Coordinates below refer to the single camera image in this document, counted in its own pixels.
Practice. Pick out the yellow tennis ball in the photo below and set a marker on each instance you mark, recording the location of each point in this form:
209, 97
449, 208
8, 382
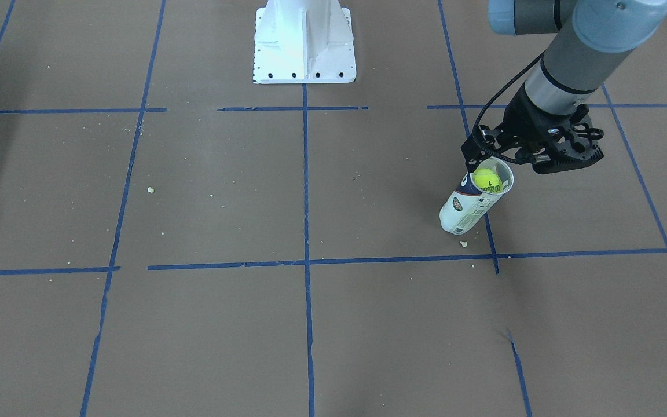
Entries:
487, 180

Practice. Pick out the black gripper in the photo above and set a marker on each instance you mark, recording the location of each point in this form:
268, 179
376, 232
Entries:
526, 119

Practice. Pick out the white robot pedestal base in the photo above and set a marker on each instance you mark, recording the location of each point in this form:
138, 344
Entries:
298, 42

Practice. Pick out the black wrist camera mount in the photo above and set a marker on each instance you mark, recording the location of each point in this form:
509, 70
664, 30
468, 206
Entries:
567, 142

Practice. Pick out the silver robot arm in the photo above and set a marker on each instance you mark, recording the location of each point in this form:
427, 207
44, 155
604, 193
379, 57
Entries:
590, 41

